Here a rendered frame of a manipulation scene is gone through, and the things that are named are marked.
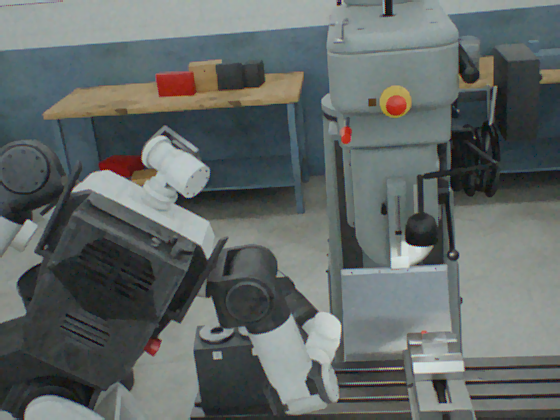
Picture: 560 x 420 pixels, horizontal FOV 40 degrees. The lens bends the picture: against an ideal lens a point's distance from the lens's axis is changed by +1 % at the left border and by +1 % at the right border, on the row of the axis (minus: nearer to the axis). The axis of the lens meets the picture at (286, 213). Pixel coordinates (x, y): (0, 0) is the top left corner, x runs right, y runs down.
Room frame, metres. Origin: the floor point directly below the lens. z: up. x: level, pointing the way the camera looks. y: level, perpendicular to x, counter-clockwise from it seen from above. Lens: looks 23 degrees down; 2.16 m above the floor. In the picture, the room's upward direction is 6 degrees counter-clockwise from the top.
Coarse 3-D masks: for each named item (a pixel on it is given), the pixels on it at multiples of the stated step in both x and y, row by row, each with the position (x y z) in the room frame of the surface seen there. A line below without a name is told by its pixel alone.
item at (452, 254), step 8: (440, 184) 1.71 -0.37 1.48; (448, 184) 1.71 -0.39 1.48; (440, 192) 1.70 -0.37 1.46; (448, 192) 1.70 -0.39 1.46; (440, 200) 1.70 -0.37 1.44; (448, 200) 1.70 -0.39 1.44; (448, 208) 1.68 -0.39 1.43; (448, 216) 1.67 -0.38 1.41; (448, 224) 1.65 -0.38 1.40; (448, 232) 1.64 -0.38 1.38; (448, 256) 1.59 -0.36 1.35; (456, 256) 1.58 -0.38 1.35
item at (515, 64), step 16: (496, 48) 2.02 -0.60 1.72; (512, 48) 1.99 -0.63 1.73; (528, 48) 1.97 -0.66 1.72; (496, 64) 2.00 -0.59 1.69; (512, 64) 1.86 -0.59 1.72; (528, 64) 1.85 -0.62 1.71; (496, 80) 2.00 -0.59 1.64; (512, 80) 1.86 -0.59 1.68; (528, 80) 1.85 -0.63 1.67; (512, 96) 1.85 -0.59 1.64; (528, 96) 1.85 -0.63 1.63; (496, 112) 1.99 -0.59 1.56; (512, 112) 1.85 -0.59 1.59; (528, 112) 1.85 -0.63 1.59; (512, 128) 1.85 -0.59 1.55; (528, 128) 1.85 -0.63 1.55
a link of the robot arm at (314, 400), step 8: (312, 352) 1.41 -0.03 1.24; (320, 352) 1.42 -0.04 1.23; (320, 360) 1.39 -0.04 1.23; (328, 360) 1.41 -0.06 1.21; (304, 400) 1.24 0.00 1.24; (312, 400) 1.24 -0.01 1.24; (320, 400) 1.24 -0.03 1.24; (296, 408) 1.24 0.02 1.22; (304, 408) 1.25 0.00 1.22; (312, 408) 1.25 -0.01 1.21; (320, 408) 1.26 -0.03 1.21
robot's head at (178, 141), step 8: (168, 128) 1.35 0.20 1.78; (160, 136) 1.33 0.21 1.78; (168, 136) 1.35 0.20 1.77; (176, 136) 1.33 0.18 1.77; (144, 144) 1.33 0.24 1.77; (176, 144) 1.35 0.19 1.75; (184, 144) 1.32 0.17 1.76; (144, 152) 1.31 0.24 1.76; (192, 152) 1.32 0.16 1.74; (200, 160) 1.32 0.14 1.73
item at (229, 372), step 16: (208, 336) 1.70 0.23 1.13; (224, 336) 1.69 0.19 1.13; (240, 336) 1.70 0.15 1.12; (208, 352) 1.66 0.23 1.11; (224, 352) 1.66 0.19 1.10; (240, 352) 1.66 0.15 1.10; (256, 352) 1.66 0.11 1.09; (208, 368) 1.66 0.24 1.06; (224, 368) 1.66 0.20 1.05; (240, 368) 1.66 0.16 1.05; (256, 368) 1.66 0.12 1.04; (208, 384) 1.66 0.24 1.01; (224, 384) 1.66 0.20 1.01; (240, 384) 1.66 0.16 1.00; (256, 384) 1.66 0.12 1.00; (208, 400) 1.66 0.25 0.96; (224, 400) 1.66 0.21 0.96; (240, 400) 1.66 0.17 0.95; (256, 400) 1.66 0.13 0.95
